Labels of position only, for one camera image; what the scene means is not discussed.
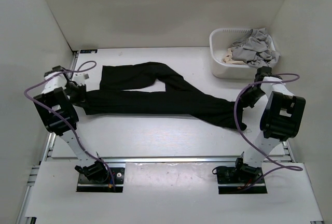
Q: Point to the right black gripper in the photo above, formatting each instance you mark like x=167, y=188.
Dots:
x=244, y=101

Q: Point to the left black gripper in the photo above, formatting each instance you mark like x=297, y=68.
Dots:
x=82, y=96

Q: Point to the black trousers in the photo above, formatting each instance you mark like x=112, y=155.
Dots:
x=155, y=88

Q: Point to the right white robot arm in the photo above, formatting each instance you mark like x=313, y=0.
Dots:
x=280, y=120

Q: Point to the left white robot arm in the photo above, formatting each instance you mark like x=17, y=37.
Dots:
x=63, y=91

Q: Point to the beige garment in basket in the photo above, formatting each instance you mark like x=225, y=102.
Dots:
x=228, y=58

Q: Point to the blue black corner label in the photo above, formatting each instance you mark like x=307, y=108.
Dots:
x=88, y=51

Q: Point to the grey garment in basket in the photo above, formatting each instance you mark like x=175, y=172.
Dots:
x=254, y=49

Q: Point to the white plastic basket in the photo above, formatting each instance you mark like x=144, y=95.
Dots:
x=220, y=40

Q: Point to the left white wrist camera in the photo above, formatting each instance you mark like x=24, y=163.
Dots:
x=80, y=78

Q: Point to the aluminium frame rail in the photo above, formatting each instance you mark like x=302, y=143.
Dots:
x=168, y=162

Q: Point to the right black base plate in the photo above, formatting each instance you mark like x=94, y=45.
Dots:
x=233, y=181

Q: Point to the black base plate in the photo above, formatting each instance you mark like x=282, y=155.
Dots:
x=103, y=185
x=233, y=181

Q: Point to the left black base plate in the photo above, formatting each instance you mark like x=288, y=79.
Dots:
x=103, y=185

